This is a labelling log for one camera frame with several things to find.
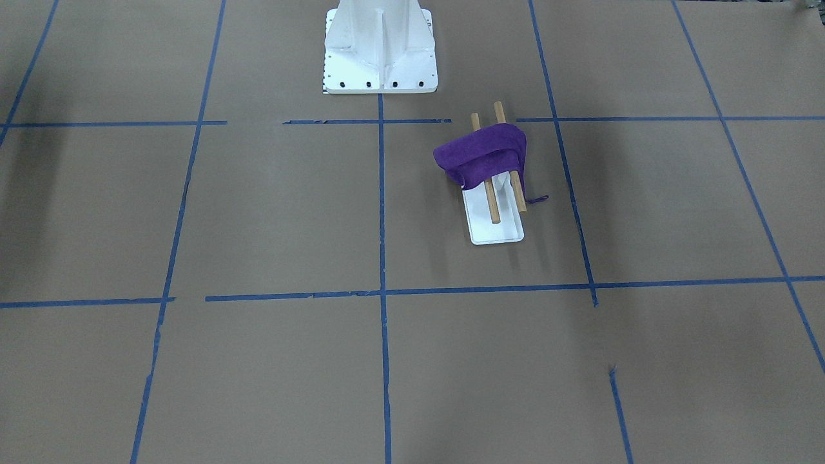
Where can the purple microfiber towel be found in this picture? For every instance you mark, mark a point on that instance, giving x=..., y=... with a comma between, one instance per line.
x=472, y=159

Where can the white wooden towel rack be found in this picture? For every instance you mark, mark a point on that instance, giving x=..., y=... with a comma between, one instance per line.
x=493, y=207

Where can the white camera mast pedestal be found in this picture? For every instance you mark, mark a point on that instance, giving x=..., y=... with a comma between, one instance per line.
x=374, y=47

